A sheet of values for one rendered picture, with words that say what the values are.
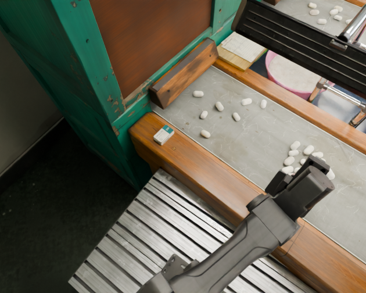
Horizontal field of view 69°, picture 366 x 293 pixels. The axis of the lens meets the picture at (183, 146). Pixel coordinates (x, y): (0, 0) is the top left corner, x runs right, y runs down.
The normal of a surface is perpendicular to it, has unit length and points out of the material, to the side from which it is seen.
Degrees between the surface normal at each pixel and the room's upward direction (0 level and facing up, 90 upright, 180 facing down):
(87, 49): 90
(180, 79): 67
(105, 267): 0
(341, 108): 0
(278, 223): 17
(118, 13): 90
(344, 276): 0
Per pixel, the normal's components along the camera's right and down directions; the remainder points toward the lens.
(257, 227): 0.21, -0.60
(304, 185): -0.62, 0.10
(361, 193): -0.03, -0.47
